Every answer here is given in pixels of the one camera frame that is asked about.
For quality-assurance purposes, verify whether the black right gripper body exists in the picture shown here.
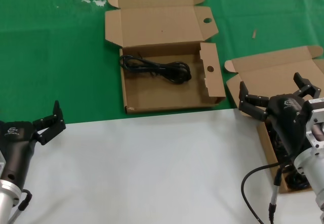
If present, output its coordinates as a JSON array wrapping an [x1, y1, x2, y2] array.
[[265, 94, 310, 157]]

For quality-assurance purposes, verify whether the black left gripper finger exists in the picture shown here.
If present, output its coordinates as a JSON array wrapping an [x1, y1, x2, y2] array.
[[32, 100, 67, 146]]

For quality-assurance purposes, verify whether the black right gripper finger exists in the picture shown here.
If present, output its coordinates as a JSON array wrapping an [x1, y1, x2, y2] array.
[[293, 72, 322, 101], [238, 81, 270, 122]]

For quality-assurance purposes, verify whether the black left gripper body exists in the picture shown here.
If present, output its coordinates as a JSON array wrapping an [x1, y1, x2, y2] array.
[[0, 119, 38, 186]]

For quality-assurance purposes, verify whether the cardboard box without holes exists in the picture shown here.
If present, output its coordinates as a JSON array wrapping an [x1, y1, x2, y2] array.
[[224, 45, 324, 194]]

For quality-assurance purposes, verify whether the flat cardboard box with holes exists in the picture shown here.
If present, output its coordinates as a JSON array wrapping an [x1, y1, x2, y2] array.
[[104, 0, 227, 114]]

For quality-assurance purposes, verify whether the large green table cloth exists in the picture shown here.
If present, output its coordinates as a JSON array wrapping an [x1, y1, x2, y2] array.
[[0, 0, 324, 125]]

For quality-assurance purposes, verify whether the pile of black cables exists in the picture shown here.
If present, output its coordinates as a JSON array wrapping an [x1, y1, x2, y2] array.
[[264, 121, 313, 191]]

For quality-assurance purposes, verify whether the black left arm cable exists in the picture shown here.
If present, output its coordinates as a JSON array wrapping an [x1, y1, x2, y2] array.
[[7, 188, 33, 224]]

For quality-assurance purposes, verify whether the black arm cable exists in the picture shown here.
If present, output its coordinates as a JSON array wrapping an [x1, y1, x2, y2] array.
[[240, 161, 295, 224], [7, 188, 33, 224]]

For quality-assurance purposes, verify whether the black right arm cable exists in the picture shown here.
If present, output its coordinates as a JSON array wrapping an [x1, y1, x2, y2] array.
[[240, 161, 295, 224]]

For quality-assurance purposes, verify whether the silver-tipped connector cable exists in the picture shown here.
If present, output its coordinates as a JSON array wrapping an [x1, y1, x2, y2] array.
[[267, 163, 287, 224]]

